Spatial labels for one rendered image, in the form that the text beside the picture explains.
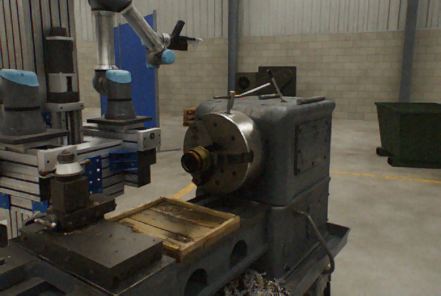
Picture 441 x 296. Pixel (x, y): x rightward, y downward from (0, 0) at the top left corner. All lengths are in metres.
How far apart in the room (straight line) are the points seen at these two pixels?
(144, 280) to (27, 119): 0.82
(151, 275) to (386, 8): 10.89
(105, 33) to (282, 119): 1.01
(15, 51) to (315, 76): 10.14
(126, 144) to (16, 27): 0.66
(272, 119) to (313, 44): 10.05
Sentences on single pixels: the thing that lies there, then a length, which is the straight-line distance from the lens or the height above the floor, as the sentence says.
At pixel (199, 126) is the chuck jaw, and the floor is 1.18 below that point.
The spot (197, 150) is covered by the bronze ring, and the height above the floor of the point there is 1.12.
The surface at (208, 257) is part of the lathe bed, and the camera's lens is 1.26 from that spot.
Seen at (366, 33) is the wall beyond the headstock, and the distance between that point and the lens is 11.37.
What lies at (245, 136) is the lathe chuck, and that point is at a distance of 1.34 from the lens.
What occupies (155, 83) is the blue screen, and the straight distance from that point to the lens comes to 6.36.
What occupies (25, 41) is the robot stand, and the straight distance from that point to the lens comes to 1.76.
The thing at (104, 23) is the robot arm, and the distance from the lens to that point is 1.99.
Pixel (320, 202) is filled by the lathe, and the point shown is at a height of 0.76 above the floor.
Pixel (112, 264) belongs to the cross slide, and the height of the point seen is 0.97.
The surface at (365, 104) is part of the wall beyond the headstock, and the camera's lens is 11.37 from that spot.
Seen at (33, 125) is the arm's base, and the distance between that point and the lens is 1.53.
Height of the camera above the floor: 1.40
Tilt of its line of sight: 9 degrees down
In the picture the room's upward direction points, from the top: straight up
